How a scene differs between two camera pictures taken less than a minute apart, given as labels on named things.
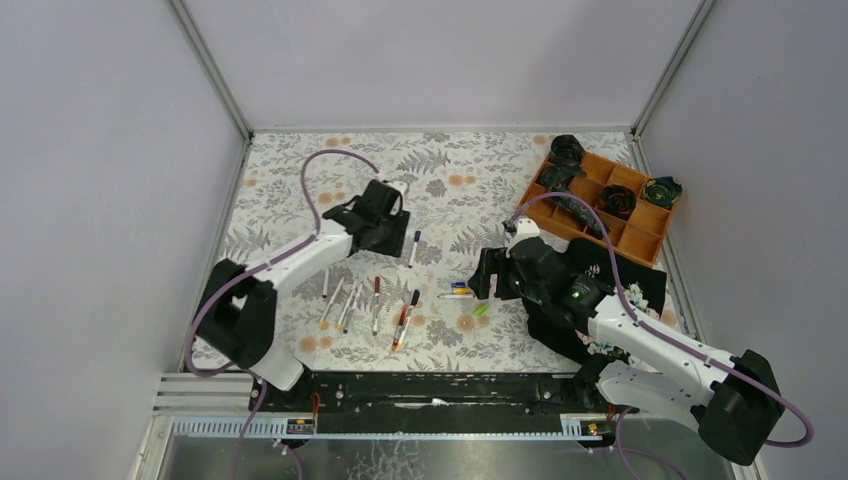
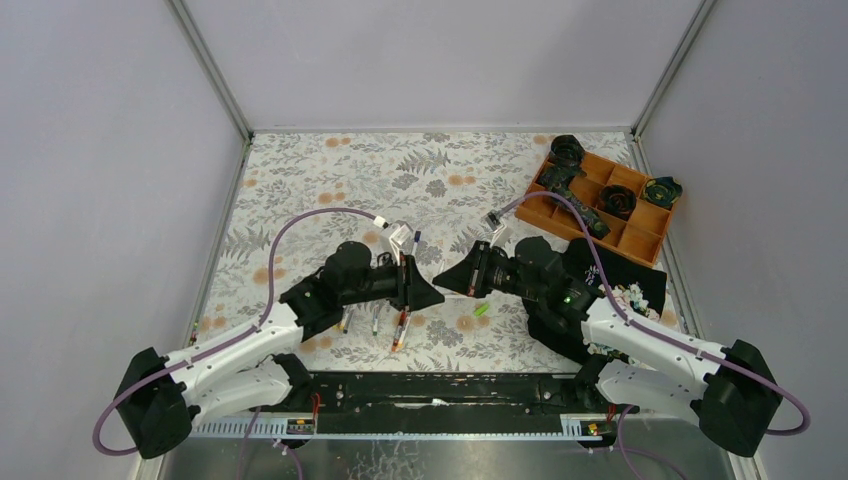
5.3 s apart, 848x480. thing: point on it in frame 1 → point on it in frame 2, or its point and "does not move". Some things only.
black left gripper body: [389, 234] → [405, 283]
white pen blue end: [351, 310] does not move
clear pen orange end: [400, 326] does not move
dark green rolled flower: [663, 190] does not move
